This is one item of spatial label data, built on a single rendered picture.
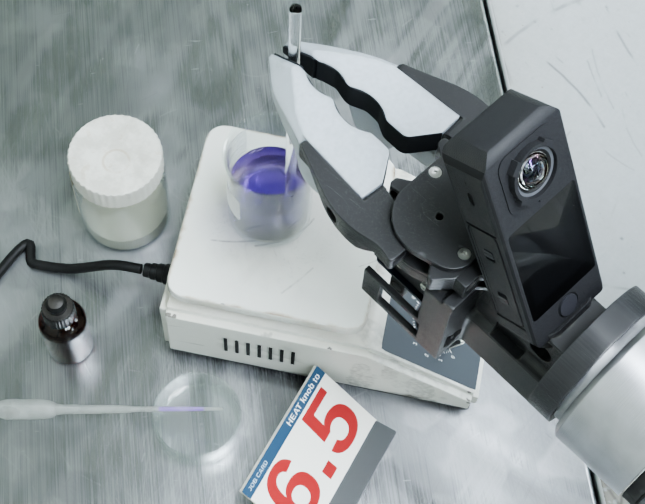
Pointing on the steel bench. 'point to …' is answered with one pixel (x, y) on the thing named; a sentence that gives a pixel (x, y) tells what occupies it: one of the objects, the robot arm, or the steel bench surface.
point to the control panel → (454, 363)
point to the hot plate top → (267, 260)
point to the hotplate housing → (305, 346)
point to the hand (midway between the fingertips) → (297, 59)
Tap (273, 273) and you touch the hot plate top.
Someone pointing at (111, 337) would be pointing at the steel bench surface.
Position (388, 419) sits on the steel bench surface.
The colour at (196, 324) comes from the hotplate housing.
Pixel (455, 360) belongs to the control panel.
